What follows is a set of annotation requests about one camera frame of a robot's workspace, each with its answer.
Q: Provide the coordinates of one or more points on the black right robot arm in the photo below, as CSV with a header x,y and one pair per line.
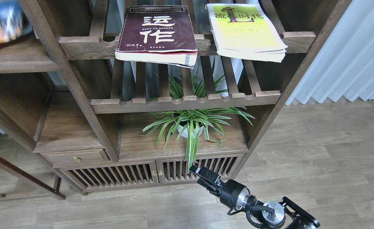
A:
x,y
269,215

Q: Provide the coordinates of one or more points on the white pleated curtain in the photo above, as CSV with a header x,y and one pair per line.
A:
x,y
344,67

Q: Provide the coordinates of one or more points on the maroon book white characters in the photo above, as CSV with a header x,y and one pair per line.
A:
x,y
158,34

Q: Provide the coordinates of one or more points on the white plant pot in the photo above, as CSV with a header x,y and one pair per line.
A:
x,y
184,130

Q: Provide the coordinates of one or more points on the green spider plant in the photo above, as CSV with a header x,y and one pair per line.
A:
x,y
211,118

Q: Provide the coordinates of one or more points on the dark wooden bookshelf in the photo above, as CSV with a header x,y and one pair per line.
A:
x,y
60,96

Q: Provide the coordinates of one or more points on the dark wooden side frame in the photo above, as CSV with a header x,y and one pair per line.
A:
x,y
21,176

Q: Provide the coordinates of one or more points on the brass drawer knob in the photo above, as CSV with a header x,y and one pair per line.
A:
x,y
76,159

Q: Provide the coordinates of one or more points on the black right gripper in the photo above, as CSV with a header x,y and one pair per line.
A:
x,y
231,193

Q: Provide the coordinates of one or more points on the yellow green cover book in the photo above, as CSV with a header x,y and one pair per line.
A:
x,y
243,31

